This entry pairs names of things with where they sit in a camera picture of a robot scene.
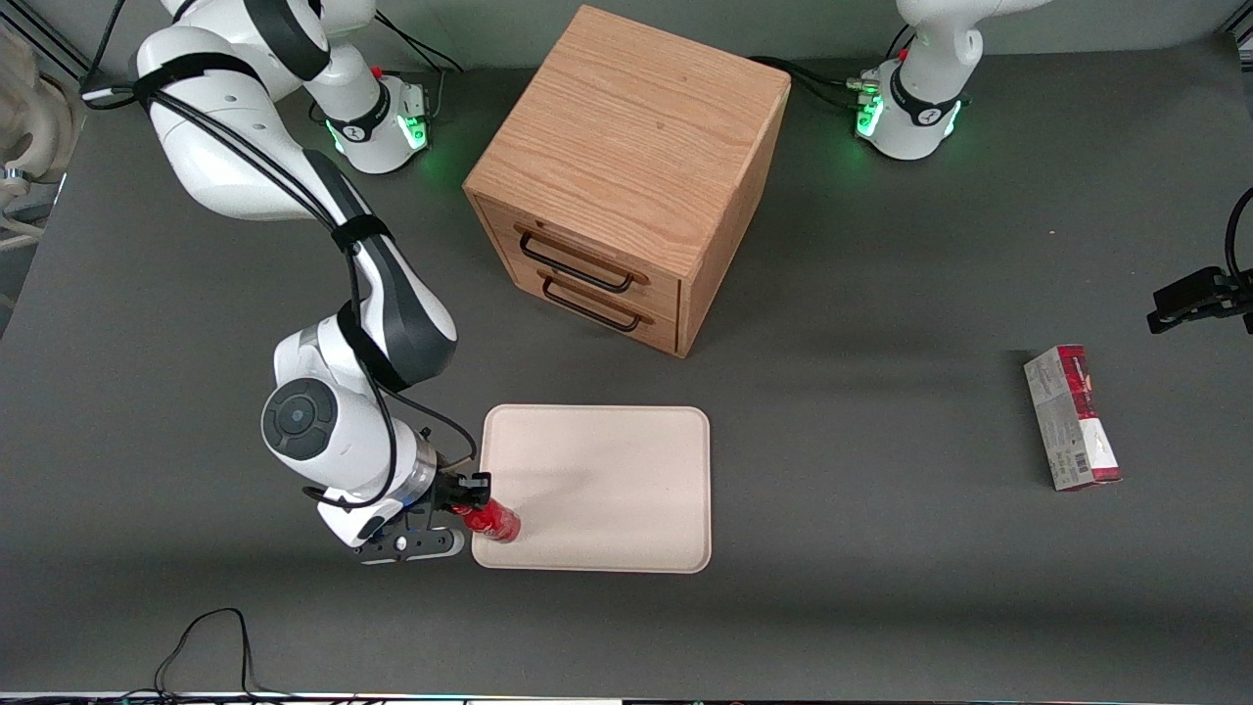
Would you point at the red plaid cardboard box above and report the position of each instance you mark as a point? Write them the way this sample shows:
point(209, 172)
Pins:
point(1072, 421)

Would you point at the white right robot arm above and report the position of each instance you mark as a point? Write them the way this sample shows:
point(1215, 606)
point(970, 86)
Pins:
point(235, 147)

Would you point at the red coke bottle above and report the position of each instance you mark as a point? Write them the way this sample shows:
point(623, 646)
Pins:
point(497, 524)

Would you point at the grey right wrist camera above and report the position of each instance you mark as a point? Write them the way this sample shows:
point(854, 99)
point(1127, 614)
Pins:
point(411, 546)

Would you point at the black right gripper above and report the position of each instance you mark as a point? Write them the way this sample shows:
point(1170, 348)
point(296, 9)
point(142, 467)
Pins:
point(452, 490)

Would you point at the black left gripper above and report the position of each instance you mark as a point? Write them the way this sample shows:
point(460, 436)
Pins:
point(1196, 298)

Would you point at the beige plastic tray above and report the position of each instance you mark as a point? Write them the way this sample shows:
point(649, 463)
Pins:
point(607, 490)

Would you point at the beige background object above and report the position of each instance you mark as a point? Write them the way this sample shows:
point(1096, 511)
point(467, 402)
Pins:
point(39, 127)

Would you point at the wooden two-drawer cabinet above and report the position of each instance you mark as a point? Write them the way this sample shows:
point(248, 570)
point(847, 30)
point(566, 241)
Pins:
point(626, 127)

